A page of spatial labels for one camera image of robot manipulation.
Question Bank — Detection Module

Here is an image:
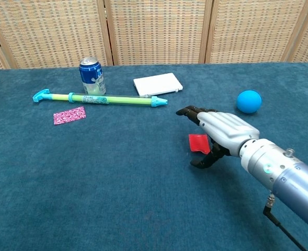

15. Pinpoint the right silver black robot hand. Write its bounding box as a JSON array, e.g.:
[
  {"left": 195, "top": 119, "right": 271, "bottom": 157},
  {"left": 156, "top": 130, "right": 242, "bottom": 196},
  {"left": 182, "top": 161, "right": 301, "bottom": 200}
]
[{"left": 176, "top": 105, "right": 260, "bottom": 170}]

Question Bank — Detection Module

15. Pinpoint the red plastic piece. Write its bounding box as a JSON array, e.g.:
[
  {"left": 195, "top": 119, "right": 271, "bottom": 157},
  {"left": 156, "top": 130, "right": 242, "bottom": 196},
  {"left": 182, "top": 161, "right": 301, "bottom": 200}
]
[{"left": 188, "top": 133, "right": 211, "bottom": 155}]

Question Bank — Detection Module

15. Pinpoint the blue ball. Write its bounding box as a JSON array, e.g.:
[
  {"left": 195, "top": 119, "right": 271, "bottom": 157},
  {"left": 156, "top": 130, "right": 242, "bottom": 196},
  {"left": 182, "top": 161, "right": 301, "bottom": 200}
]
[{"left": 236, "top": 89, "right": 263, "bottom": 114}]

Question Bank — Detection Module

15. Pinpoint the white flat plastic case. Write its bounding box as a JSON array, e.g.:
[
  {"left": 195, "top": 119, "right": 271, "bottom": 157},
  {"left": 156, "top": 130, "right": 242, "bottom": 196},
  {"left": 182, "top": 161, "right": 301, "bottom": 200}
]
[{"left": 132, "top": 73, "right": 184, "bottom": 97}]

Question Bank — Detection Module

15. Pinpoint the green cyan toy pump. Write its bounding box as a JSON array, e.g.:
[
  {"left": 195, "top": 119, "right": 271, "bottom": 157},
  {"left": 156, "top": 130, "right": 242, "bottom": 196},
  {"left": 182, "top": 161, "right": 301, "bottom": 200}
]
[{"left": 32, "top": 88, "right": 168, "bottom": 108}]

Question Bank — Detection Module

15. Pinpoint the blue drink can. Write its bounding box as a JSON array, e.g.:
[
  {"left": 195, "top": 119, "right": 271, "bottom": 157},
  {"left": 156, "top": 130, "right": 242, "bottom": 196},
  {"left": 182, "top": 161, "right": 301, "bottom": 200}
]
[{"left": 78, "top": 56, "right": 107, "bottom": 96}]

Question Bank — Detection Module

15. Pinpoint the teal table carpet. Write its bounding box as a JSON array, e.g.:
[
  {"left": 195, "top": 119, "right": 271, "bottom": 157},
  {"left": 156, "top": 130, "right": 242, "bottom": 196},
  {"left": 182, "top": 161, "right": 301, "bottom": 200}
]
[{"left": 0, "top": 62, "right": 308, "bottom": 251}]

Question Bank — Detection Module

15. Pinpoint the pink patterned card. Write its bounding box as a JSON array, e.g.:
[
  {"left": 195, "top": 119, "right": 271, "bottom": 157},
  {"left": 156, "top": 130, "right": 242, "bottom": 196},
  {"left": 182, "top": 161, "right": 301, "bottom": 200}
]
[{"left": 53, "top": 106, "right": 87, "bottom": 126}]

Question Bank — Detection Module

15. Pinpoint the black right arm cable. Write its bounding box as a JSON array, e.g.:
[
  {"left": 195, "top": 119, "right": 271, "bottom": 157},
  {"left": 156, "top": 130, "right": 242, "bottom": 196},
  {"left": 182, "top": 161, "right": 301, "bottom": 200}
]
[{"left": 263, "top": 195, "right": 307, "bottom": 251}]

